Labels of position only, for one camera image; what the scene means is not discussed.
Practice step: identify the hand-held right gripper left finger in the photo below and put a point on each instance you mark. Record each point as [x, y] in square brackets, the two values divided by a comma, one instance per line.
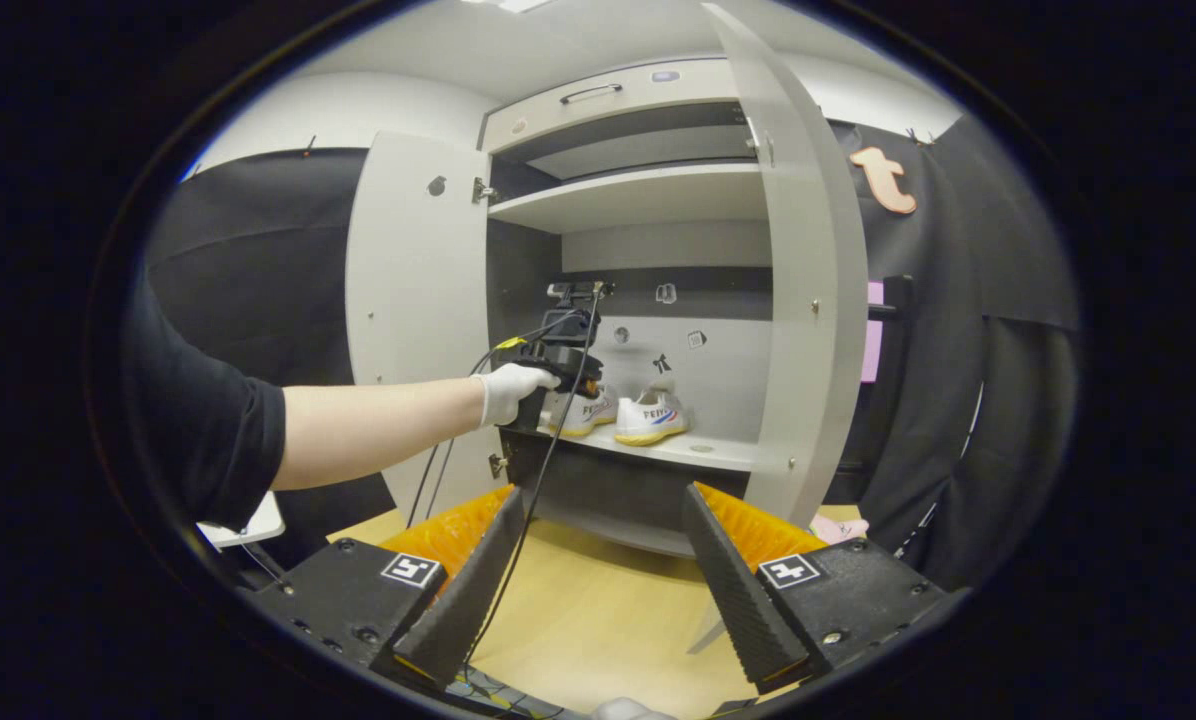
[473, 585]

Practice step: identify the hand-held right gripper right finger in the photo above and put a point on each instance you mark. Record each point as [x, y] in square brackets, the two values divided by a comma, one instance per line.
[733, 590]

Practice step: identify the white shoe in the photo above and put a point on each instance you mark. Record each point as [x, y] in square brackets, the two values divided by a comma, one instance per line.
[653, 415]
[588, 412]

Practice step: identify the grey shoe cabinet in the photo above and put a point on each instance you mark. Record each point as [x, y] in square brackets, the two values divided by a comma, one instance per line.
[658, 245]

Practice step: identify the grey shoe cabinet door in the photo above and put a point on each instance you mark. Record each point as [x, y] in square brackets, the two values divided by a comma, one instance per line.
[408, 280]
[818, 250]

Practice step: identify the grey cabinet drawer front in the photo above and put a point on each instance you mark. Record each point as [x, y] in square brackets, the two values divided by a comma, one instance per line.
[678, 90]

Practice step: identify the pink and green plush toy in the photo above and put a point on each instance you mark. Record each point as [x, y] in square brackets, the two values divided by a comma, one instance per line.
[838, 530]

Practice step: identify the white desk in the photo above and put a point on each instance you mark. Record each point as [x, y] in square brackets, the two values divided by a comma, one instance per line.
[258, 525]

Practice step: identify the person's black shirt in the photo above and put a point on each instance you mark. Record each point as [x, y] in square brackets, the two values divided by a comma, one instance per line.
[198, 420]

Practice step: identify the black backdrop cloth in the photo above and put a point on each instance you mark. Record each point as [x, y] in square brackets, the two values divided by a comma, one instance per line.
[1028, 400]
[248, 260]
[918, 260]

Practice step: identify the large ceiling light panel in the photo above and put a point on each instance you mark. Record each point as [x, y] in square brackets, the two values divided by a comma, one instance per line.
[523, 5]

